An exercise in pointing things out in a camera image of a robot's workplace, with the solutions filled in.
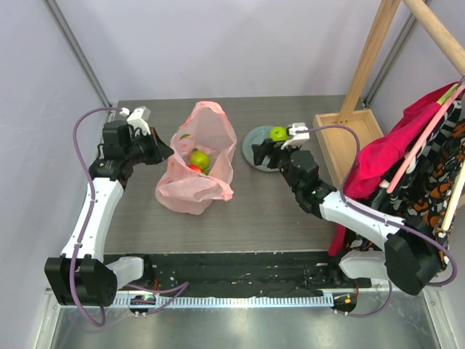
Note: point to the green apple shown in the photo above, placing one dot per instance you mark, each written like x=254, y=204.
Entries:
x=278, y=134

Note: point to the magenta cloth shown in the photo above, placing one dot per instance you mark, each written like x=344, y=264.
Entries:
x=385, y=152

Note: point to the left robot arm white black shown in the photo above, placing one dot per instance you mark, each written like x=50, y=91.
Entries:
x=79, y=273

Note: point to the aluminium frame rail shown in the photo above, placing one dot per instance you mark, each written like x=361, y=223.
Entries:
x=56, y=13

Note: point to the white slotted cable duct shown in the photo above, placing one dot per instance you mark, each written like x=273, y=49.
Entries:
x=130, y=301

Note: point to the wooden round pole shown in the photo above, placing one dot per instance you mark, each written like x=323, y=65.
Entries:
x=442, y=37

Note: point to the green pear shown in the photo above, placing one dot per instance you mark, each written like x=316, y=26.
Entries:
x=200, y=159

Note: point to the cream hanger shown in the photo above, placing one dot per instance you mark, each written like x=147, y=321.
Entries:
x=455, y=183

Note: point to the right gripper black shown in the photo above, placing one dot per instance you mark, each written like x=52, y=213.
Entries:
x=273, y=152

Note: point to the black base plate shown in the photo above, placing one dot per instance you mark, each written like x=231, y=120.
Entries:
x=245, y=275

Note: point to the wooden upright post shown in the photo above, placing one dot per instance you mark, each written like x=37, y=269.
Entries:
x=380, y=26

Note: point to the grey plate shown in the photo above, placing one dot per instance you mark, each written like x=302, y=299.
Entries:
x=256, y=136

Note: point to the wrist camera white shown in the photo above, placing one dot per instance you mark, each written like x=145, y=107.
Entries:
x=298, y=134
x=138, y=118

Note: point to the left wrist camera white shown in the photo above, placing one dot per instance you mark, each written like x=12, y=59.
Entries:
x=138, y=118

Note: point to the patterned black orange cloth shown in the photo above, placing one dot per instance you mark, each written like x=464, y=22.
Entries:
x=428, y=189

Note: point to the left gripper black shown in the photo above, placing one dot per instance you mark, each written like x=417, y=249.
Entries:
x=164, y=150

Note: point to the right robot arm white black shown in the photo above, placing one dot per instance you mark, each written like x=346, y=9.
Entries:
x=405, y=252

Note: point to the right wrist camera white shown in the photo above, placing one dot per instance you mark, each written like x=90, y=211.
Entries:
x=298, y=134

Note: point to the pink plastic bag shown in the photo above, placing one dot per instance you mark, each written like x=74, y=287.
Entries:
x=183, y=190

